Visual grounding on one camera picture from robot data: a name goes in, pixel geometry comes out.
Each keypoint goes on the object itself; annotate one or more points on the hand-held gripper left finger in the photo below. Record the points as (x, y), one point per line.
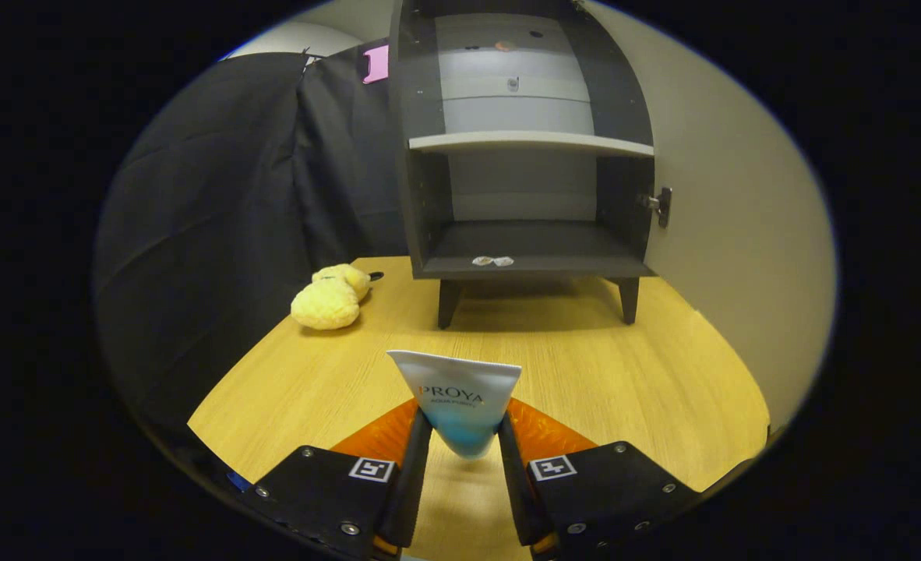
(320, 491)

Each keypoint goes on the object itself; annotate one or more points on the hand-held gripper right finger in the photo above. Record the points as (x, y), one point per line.
(608, 491)

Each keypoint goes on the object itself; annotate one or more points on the white and blue tube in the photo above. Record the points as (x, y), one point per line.
(460, 397)

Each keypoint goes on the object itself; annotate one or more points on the beige cabinet door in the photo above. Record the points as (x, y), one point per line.
(725, 234)

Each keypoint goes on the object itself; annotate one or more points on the yellow plush toy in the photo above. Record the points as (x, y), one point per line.
(326, 300)

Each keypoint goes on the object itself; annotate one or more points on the dark grey cabinet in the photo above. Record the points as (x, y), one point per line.
(523, 241)

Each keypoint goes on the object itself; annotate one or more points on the black backdrop cloth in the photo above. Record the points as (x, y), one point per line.
(219, 218)

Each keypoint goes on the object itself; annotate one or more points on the metal door hinge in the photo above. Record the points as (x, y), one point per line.
(659, 204)

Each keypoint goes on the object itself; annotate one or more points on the grey cabinet shelf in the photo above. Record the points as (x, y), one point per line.
(531, 142)

